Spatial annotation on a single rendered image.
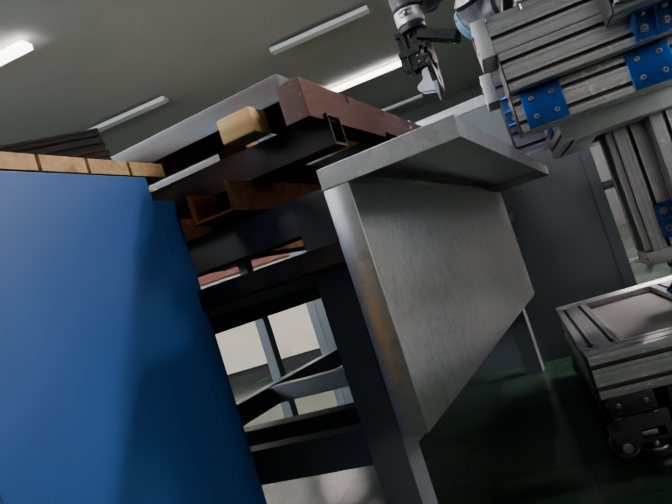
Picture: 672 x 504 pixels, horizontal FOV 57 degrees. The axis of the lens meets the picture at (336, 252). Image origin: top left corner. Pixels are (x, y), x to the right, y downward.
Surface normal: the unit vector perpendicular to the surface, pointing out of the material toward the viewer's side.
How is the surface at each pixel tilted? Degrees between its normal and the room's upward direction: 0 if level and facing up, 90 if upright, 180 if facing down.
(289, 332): 90
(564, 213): 90
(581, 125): 90
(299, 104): 90
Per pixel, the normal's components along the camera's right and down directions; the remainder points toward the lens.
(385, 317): -0.40, 0.07
